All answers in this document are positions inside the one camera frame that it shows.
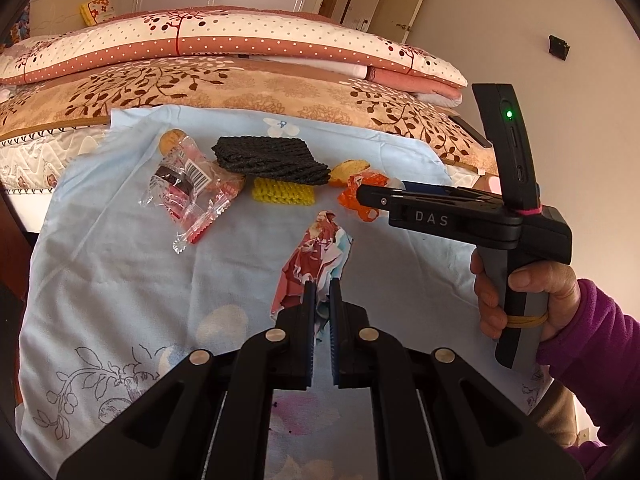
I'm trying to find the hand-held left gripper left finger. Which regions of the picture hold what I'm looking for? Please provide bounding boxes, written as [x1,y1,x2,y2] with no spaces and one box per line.
[56,280,318,480]

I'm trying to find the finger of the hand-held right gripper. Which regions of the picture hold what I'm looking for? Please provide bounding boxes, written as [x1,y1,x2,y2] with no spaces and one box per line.
[356,181,505,213]

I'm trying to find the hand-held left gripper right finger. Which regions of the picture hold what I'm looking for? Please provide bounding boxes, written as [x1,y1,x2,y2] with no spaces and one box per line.
[327,277,586,480]

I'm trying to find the orange plastic bag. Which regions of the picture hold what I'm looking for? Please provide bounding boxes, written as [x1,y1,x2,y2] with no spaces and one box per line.
[339,172,401,222]

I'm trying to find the red floral wrapper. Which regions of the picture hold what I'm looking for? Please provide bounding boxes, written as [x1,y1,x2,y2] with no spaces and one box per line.
[270,210,353,322]

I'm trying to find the black foam net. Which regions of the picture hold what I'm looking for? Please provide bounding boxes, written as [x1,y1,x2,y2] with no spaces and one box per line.
[212,135,332,186]

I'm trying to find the person's right forearm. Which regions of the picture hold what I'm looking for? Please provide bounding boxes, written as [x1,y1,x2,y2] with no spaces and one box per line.
[537,279,640,411]

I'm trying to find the person's right hand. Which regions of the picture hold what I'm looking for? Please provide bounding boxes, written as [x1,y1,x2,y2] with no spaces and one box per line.
[470,249,583,343]

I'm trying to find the orange peel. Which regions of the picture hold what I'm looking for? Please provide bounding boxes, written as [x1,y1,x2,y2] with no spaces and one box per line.
[330,160,372,186]
[159,130,188,156]

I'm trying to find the yellow foam net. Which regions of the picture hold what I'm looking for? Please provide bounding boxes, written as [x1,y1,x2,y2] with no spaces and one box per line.
[252,177,316,206]

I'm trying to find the black smartphone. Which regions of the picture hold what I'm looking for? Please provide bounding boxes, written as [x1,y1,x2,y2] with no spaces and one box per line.
[449,115,493,148]

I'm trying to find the pink folded blanket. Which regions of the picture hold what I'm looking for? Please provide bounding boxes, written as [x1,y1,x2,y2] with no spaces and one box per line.
[367,65,463,108]

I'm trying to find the white folded sheet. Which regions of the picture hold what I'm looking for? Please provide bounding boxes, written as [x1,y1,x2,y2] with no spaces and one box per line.
[260,57,371,79]

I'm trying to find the clear red-edged wrapper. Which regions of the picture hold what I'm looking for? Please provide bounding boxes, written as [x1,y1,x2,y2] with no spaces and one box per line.
[172,195,236,256]

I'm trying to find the light blue floral cloth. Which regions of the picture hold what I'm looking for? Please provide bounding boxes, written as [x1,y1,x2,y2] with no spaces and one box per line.
[17,105,556,480]

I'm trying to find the brown leaf-print blanket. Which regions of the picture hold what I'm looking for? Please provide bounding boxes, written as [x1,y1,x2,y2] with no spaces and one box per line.
[0,55,493,176]

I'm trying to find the clear barcode wrapper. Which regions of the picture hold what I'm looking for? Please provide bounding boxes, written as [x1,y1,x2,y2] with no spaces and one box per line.
[140,136,247,211]

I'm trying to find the tan cloth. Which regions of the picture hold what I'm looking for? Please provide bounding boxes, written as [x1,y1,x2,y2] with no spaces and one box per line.
[529,380,577,447]

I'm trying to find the polka dot quilt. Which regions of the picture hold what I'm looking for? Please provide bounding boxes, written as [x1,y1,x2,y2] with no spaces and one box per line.
[0,9,468,88]

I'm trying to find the white quilted mattress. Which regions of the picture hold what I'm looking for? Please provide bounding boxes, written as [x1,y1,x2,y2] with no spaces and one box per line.
[0,127,112,196]

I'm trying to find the yellow floral pillow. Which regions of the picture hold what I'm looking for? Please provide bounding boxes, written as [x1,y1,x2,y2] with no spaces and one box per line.
[80,0,117,26]

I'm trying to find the cream wooden headboard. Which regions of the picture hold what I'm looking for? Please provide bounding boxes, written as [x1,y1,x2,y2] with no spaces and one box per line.
[27,0,141,36]

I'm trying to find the colourful printed pillow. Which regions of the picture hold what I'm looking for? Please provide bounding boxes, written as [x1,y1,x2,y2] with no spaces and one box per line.
[7,2,32,43]

